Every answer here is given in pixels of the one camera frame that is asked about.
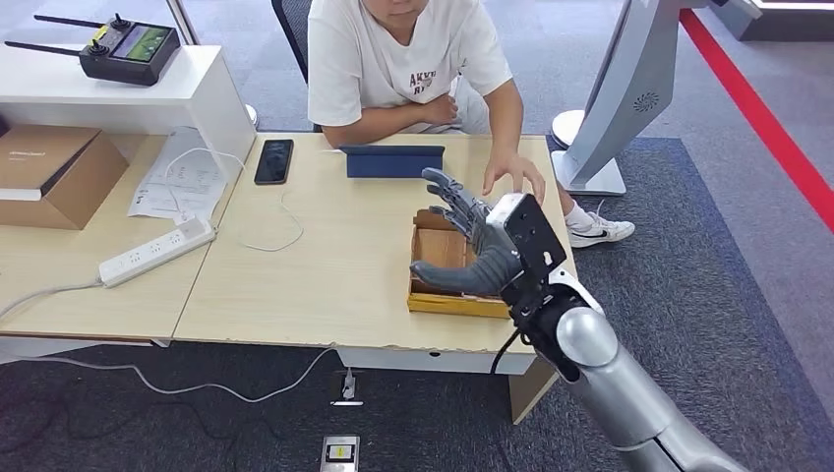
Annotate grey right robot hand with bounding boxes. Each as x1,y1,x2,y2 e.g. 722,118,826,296
408,167,526,298

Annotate person's right hand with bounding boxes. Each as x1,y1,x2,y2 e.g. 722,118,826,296
420,92,460,127

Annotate person's left hand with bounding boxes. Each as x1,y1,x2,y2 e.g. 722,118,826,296
482,147,547,207

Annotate person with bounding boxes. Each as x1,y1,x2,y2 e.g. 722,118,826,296
306,0,636,251

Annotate wooden compartment tray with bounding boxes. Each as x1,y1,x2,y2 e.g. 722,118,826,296
406,207,516,321

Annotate tablet in blue case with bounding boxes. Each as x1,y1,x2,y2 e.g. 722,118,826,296
338,144,447,180

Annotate white sneaker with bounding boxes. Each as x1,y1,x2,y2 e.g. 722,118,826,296
565,211,636,250

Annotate white desk underframe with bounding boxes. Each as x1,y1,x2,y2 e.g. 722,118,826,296
335,346,538,378

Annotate wooden desk side panel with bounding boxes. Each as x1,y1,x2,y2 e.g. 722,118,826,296
507,355,562,426

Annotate grey kiosk stand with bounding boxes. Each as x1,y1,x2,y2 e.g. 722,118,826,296
550,0,763,198

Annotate black office chair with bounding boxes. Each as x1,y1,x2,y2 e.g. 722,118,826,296
269,0,324,135

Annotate black smartphone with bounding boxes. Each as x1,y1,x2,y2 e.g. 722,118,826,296
253,138,296,187

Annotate floor socket with plug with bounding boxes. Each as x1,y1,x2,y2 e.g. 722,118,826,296
329,368,366,408

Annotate white printed papers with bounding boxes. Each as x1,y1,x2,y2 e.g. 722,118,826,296
127,127,229,226

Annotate grey metal pole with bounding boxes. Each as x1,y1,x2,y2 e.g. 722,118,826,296
163,0,202,47

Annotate dark platform with light strip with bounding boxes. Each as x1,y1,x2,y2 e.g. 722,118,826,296
713,0,834,42

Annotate white power strip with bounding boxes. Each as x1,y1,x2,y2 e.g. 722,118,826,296
97,215,217,289

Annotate black remote controller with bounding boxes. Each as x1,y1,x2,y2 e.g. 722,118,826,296
3,13,182,88

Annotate white desk shelf riser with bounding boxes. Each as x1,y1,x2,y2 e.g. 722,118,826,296
0,43,258,184

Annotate brown cardboard box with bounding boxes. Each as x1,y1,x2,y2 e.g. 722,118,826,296
0,123,130,231

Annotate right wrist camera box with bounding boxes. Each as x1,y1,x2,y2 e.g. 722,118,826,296
485,192,568,275

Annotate thin white cable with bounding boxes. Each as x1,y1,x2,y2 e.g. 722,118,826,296
162,147,306,254

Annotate black floor cable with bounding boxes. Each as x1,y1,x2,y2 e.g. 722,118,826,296
0,383,288,457

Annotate white floor cable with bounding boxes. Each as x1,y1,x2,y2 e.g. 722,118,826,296
0,346,338,405

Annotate white power strip cord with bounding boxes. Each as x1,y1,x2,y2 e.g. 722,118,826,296
0,278,105,322

